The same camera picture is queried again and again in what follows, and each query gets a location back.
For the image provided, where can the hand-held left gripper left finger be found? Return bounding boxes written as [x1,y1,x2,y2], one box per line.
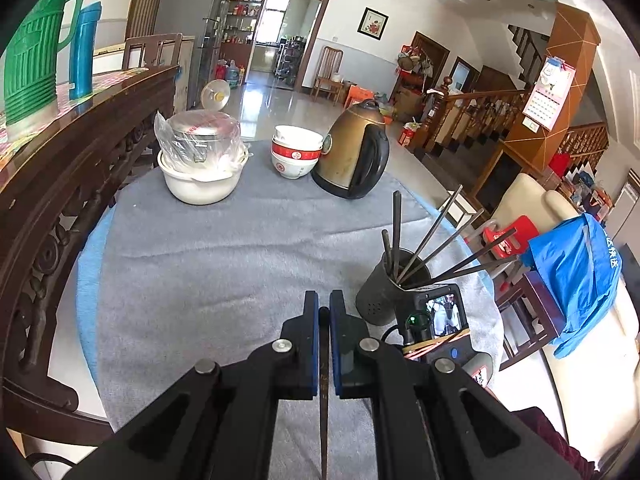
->
[65,291,321,480]

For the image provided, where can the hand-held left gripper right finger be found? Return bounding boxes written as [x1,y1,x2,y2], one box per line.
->
[330,290,583,480]

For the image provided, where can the dark grey utensil holder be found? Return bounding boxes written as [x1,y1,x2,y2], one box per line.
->
[355,247,433,327]

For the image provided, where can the dark wooden chair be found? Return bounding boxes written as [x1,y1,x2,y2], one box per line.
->
[494,270,568,372]

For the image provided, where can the small white stool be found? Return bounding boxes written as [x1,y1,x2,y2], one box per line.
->
[439,199,485,231]

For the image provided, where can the grey table cloth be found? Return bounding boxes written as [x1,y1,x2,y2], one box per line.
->
[97,140,503,480]

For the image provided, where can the red plastic chair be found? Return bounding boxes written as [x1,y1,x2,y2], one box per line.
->
[462,215,541,281]

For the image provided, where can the blue jacket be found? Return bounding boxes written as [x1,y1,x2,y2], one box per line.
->
[520,212,623,358]

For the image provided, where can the cream sofa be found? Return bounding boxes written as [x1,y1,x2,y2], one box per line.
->
[487,172,640,471]

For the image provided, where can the red banded white bowl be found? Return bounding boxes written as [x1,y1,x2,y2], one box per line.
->
[271,141,321,180]

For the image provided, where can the gold and black electric kettle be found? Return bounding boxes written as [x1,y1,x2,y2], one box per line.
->
[311,99,391,200]

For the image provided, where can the pile of gift bags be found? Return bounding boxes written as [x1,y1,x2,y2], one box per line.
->
[547,152,613,221]

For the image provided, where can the red white carton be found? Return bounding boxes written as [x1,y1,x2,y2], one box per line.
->
[397,121,422,148]

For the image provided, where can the white standing air conditioner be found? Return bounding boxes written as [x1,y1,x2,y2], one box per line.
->
[607,170,640,241]

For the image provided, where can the wooden stair railing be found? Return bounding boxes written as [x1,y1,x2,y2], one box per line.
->
[425,75,531,153]

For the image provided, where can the cluttered wooden shelf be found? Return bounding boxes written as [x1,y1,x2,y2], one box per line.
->
[392,44,436,122]

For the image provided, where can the orange boxes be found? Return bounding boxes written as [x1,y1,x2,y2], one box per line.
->
[344,85,388,113]

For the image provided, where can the light wooden chair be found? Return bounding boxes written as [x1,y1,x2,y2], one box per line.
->
[311,46,346,107]

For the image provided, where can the metal kitchen rack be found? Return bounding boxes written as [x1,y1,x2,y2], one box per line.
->
[275,37,306,81]

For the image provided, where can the white chest freezer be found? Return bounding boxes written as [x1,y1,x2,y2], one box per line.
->
[92,35,196,118]

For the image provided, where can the dark carved wooden sideboard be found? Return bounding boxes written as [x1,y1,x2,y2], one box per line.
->
[0,65,181,448]

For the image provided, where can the orange wooden pillar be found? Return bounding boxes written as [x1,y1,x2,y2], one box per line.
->
[502,2,601,171]

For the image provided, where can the pink checked cloth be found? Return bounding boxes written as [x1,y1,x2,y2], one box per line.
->
[0,67,151,161]

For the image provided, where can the shelf of bottles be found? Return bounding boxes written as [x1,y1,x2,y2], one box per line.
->
[220,0,266,61]

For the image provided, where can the brown slatted wooden chair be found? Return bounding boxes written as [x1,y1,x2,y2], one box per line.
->
[121,33,184,72]

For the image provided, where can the grey refrigerator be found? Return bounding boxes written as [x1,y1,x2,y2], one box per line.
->
[152,0,233,111]

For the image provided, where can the blue thermos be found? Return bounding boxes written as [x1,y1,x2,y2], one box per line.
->
[69,1,103,101]

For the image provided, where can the brown wooden door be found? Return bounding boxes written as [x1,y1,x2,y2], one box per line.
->
[125,0,166,41]

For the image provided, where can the green thermos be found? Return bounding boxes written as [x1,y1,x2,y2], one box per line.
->
[2,0,88,126]

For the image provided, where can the wall calendar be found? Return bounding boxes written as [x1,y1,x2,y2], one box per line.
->
[521,56,576,131]

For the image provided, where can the wooden doorway frame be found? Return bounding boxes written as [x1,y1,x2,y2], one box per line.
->
[227,0,331,93]

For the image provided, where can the framed wall picture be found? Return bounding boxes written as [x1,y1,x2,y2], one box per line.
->
[357,7,390,41]

